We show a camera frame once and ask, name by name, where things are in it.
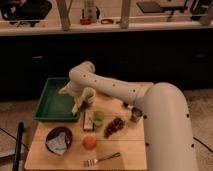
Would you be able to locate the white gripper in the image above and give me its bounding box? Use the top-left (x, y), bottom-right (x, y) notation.
top-left (58, 81), bottom-right (83, 97)

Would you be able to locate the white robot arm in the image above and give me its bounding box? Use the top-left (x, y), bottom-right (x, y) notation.
top-left (60, 61), bottom-right (198, 171)

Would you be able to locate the green plastic tray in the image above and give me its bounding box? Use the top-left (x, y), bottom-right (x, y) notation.
top-left (34, 77), bottom-right (80, 122)

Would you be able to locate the white cup with green inside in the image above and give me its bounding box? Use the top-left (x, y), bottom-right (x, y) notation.
top-left (82, 87), bottom-right (96, 104)

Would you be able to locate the brown sandwich block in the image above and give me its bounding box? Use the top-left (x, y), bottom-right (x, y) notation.
top-left (83, 111), bottom-right (94, 131)

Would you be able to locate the bunch of dark grapes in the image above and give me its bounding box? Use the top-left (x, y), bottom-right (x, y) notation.
top-left (104, 117), bottom-right (125, 138)

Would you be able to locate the orange fruit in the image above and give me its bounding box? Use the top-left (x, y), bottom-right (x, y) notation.
top-left (83, 135), bottom-right (97, 150)

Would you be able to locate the dark bowl with cloth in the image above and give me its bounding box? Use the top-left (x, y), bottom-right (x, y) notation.
top-left (45, 126), bottom-right (72, 156)

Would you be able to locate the wooden board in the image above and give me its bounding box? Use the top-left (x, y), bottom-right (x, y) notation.
top-left (24, 94), bottom-right (147, 171)

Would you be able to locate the red object on shelf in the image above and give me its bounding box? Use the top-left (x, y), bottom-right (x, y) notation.
top-left (80, 18), bottom-right (92, 25)

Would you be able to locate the small metal can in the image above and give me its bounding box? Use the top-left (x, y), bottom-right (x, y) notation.
top-left (130, 107), bottom-right (143, 123)

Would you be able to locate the black pole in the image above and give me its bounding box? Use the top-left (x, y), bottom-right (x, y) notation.
top-left (12, 122), bottom-right (24, 171)

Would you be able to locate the metal fork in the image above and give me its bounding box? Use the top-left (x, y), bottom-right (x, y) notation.
top-left (83, 152), bottom-right (121, 167)

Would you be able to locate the black bag on shelf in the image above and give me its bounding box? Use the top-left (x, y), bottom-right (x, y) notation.
top-left (0, 0), bottom-right (52, 27)

